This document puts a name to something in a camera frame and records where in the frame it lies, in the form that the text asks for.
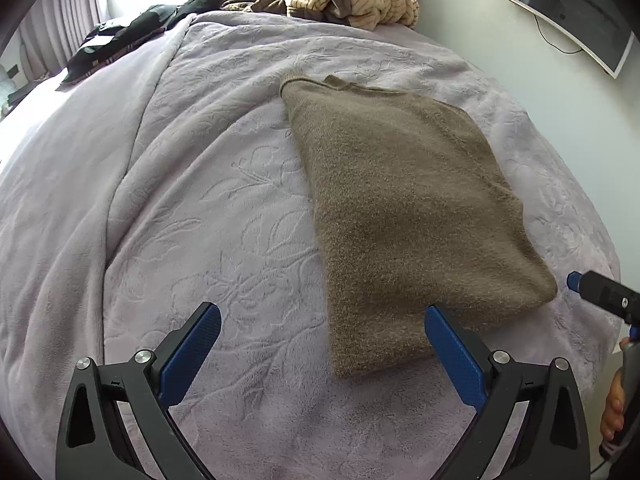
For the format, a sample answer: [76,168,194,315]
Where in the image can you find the lilac embossed blanket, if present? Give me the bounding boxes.
[0,9,623,480]

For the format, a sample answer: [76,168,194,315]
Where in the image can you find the tan fuzzy sweater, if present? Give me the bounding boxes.
[280,74,559,382]

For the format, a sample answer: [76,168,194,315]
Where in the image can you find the wall-mounted television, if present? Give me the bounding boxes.
[491,0,636,79]

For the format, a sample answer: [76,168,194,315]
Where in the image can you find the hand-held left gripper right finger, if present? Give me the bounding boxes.
[424,304,592,480]

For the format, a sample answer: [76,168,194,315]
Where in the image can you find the black garment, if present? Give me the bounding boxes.
[64,0,230,85]

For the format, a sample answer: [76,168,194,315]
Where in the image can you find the lilac curtain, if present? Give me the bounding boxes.
[19,0,107,86]

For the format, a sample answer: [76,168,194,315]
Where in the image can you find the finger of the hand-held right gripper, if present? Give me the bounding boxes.
[566,270,640,324]

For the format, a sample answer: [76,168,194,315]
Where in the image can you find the black television cable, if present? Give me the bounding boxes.
[534,14,584,55]

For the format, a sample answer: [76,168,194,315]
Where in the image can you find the person's right hand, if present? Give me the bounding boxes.
[599,337,631,442]

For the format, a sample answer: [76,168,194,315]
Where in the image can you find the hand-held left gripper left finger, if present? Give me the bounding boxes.
[55,301,222,480]

